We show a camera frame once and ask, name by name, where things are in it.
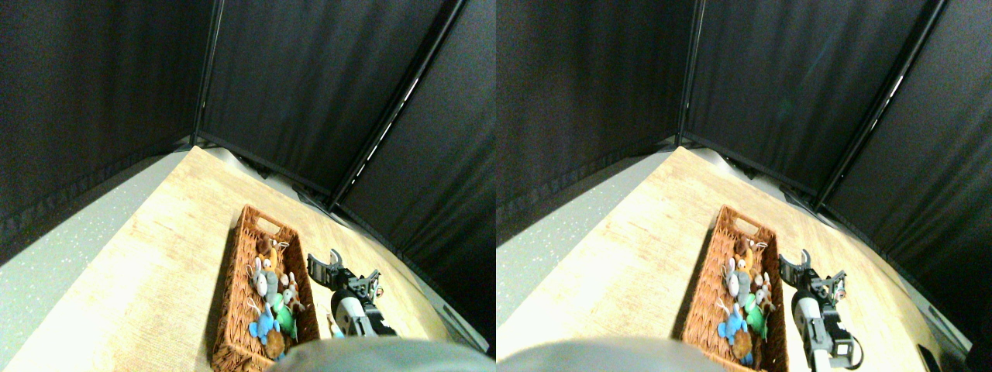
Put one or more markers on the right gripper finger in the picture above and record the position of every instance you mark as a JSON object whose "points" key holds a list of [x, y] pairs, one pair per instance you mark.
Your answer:
{"points": [[808, 259], [322, 271], [792, 270], [339, 258]]}

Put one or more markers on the brown and white plush toy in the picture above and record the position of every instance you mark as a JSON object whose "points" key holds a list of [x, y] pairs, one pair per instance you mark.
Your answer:
{"points": [[291, 294], [764, 294]]}

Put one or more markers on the orange plush toy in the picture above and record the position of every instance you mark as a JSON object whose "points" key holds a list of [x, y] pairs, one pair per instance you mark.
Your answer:
{"points": [[747, 261], [271, 261]]}

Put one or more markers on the light blue and white plush toy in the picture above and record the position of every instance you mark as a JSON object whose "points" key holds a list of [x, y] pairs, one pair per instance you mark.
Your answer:
{"points": [[335, 327]]}

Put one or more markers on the grey plush toy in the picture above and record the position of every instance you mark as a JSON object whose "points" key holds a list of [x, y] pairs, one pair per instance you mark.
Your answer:
{"points": [[741, 284], [265, 283]]}

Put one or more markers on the dark brown plush toy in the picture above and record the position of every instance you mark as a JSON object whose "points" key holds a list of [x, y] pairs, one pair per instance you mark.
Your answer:
{"points": [[742, 246], [265, 246]]}

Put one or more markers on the green plush toy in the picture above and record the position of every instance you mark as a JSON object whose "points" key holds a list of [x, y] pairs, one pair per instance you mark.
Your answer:
{"points": [[285, 320], [756, 320]]}

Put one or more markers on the brown wicker basket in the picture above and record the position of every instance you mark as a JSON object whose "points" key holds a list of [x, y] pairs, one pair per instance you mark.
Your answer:
{"points": [[709, 310], [236, 310]]}

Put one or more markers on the black curtain stand pole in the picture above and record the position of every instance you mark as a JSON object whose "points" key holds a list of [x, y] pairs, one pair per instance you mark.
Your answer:
{"points": [[880, 93], [399, 93], [690, 77], [208, 77]]}

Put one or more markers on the black bracket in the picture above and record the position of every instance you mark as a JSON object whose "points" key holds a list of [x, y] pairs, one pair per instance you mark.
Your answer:
{"points": [[838, 285]]}

